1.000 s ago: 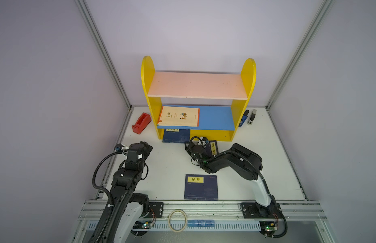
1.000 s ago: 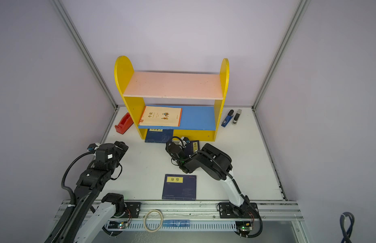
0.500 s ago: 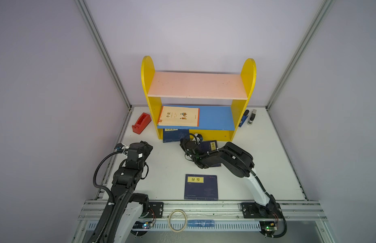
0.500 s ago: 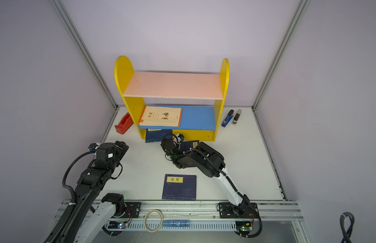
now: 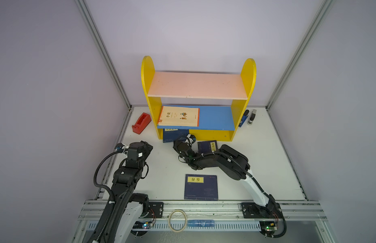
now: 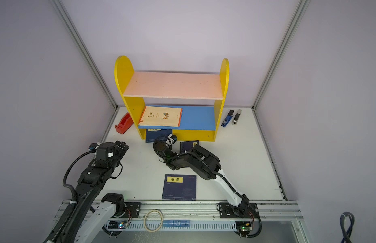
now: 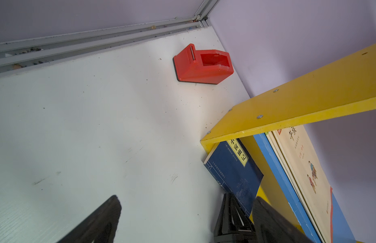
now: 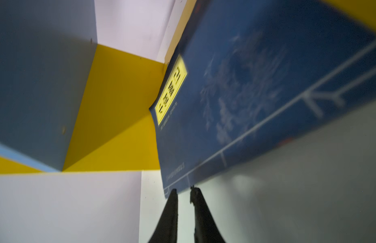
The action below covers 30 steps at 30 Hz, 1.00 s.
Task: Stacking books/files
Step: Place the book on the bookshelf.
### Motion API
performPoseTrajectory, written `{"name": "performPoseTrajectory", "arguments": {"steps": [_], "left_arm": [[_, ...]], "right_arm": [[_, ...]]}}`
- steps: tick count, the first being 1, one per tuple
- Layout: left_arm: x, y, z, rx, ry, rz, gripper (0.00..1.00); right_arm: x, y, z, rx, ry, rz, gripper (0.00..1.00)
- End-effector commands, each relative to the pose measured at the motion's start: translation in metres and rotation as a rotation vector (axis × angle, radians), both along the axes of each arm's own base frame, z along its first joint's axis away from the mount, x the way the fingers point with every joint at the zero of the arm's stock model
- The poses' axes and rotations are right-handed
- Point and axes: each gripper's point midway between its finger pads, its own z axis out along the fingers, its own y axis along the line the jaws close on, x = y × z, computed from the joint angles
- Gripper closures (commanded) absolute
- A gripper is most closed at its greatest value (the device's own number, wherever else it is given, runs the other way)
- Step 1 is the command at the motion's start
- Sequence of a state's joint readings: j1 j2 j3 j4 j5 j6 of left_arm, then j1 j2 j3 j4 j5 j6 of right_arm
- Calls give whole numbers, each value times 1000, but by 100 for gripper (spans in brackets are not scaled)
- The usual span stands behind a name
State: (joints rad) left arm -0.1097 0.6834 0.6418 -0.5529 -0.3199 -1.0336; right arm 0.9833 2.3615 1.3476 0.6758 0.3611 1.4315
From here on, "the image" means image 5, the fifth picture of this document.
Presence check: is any blue stapler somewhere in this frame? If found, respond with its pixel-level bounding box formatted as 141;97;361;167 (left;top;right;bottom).
239;109;249;128

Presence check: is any masking tape roll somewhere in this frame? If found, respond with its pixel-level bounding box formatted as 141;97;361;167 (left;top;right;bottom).
167;209;188;233

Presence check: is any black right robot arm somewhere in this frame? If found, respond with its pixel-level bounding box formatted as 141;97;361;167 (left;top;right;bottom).
173;137;284;219

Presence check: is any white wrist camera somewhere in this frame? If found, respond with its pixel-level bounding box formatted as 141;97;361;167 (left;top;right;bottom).
187;134;196;144
115;143;129;153

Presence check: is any large dark blue book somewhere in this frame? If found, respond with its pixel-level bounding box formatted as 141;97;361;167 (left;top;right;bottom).
184;174;218;201

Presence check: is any yellow blue pink bookshelf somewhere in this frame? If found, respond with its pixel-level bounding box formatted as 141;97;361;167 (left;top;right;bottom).
141;56;257;142

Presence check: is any blue label strip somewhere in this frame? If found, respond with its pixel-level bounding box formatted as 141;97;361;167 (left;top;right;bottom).
187;220;215;228

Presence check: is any black corrugated left cable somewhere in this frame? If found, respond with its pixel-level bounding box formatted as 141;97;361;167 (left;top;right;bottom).
93;150;128;195

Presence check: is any red-edged beige reading book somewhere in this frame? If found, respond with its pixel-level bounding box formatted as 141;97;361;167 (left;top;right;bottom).
157;106;200;127

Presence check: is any red tape dispenser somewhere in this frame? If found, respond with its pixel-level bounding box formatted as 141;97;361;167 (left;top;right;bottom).
132;112;151;134

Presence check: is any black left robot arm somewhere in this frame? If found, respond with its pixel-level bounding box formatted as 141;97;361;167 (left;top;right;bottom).
88;141;153;243

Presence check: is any grey black stapler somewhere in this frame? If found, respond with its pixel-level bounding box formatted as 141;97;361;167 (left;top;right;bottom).
248;109;257;125

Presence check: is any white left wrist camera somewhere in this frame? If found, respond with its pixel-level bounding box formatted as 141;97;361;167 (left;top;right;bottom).
115;143;129;153

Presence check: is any small dark blue poetry book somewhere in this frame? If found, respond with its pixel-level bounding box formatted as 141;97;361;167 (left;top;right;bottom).
198;140;218;154

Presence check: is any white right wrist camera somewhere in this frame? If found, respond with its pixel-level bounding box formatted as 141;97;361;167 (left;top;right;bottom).
187;134;196;144

